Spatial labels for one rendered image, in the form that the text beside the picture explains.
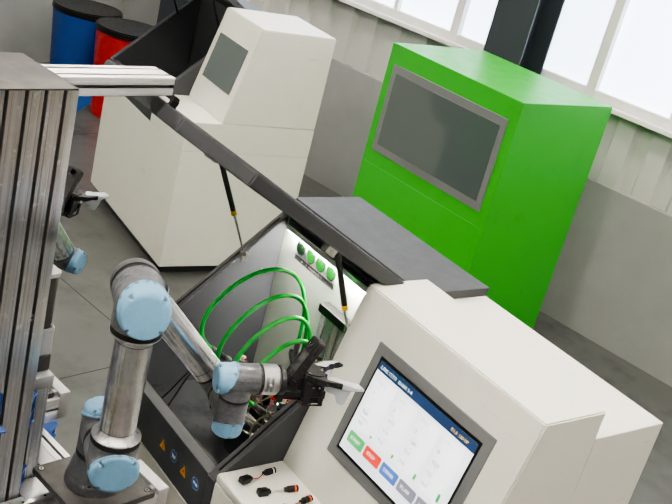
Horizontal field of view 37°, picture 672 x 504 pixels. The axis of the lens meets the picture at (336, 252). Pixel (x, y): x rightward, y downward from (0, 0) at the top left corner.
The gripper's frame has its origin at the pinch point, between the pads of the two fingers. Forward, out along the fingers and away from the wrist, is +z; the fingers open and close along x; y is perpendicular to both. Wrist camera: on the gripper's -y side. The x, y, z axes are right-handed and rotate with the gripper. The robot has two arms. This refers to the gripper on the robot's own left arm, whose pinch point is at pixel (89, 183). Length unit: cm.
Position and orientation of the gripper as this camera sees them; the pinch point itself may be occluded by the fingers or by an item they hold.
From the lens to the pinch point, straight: 332.7
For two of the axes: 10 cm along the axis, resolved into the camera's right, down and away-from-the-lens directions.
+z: 3.2, -2.9, 9.0
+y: -3.6, 8.4, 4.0
